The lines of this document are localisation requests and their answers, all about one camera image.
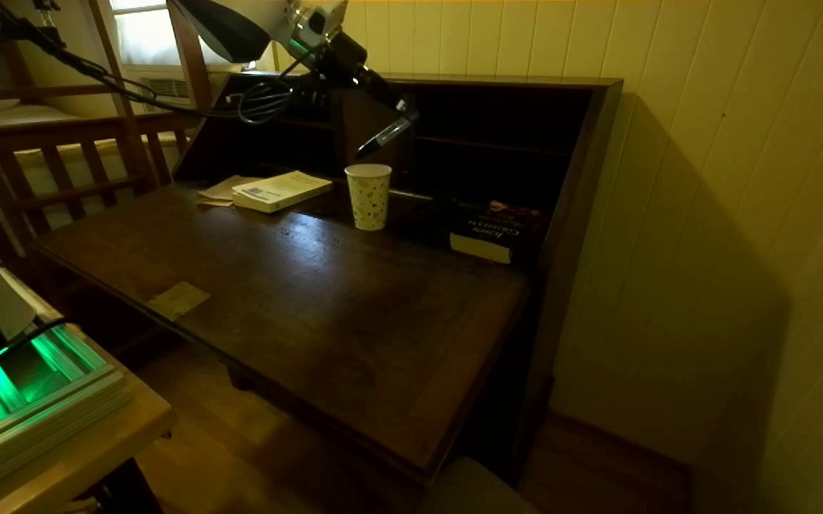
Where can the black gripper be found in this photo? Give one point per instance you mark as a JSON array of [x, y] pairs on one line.
[[345, 61]]

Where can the grey marker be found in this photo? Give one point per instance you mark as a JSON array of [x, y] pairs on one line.
[[386, 136]]

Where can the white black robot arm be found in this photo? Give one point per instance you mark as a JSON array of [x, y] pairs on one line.
[[308, 31]]

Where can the speckled white paper cup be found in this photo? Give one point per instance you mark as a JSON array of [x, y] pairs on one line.
[[370, 195]]

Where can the white paperback book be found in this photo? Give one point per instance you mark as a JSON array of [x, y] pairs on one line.
[[278, 192]]

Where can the dark wooden secretary desk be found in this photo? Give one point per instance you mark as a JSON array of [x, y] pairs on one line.
[[390, 340]]

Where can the dark John Grisham paperback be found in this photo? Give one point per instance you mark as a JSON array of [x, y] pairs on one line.
[[496, 232]]

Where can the small yellow sticky note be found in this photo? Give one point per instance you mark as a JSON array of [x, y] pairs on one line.
[[177, 302]]

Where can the green lit electronics box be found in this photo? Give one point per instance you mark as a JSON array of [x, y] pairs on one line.
[[53, 385]]

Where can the light wooden side table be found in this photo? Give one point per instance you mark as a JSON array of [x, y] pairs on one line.
[[72, 468]]

